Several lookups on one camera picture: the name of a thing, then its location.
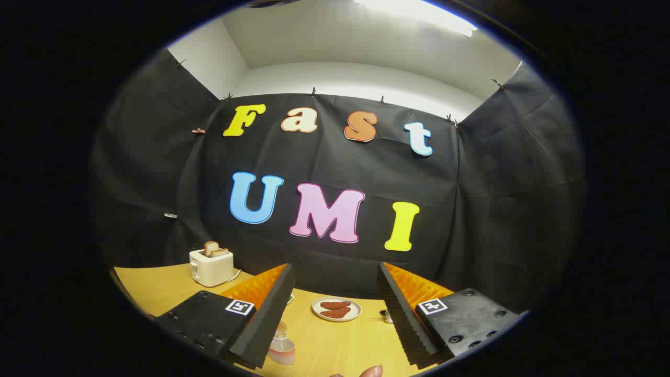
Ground white plate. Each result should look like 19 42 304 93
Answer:
312 297 362 322

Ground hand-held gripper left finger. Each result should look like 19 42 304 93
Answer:
154 263 295 370

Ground clear juice bottle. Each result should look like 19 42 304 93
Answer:
269 321 296 366

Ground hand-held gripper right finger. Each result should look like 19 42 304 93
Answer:
378 262 524 367

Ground wooden table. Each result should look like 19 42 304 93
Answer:
113 263 440 377

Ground white toaster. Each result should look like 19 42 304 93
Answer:
189 248 235 287

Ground black backdrop cloth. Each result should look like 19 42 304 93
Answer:
92 50 584 315

